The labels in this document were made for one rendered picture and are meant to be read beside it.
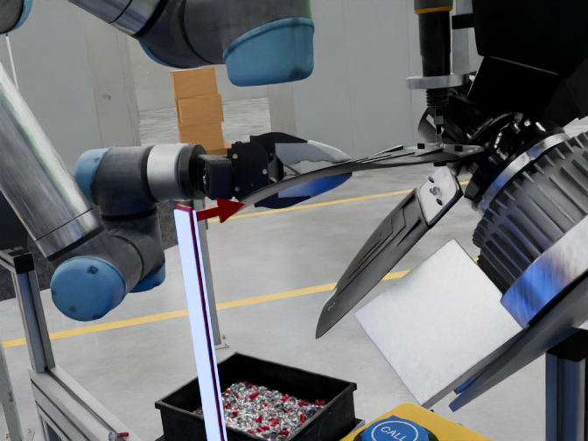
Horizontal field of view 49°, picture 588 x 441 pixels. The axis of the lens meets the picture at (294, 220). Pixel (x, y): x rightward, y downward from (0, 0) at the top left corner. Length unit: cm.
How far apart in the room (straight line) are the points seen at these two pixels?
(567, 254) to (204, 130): 829
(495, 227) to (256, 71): 36
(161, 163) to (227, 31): 33
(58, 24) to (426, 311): 620
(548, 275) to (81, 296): 50
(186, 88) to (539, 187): 819
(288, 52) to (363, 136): 660
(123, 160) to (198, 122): 799
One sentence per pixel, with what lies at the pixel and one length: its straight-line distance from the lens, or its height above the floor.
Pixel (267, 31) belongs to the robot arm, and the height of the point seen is 133.
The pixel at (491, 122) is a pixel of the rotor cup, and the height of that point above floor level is 121.
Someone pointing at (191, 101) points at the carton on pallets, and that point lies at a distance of 882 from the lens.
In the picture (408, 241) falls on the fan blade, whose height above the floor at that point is 105.
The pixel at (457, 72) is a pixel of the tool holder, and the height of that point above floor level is 127.
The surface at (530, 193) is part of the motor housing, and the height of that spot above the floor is 114.
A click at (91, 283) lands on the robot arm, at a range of 75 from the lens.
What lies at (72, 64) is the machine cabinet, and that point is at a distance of 675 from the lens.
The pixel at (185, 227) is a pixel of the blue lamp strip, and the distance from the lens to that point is 57.
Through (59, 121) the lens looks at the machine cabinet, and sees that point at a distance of 678.
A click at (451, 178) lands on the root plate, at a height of 113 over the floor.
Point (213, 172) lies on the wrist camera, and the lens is 72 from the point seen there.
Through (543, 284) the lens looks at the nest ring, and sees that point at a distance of 71.
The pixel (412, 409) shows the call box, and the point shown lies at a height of 107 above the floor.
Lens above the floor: 131
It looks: 14 degrees down
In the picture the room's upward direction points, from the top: 6 degrees counter-clockwise
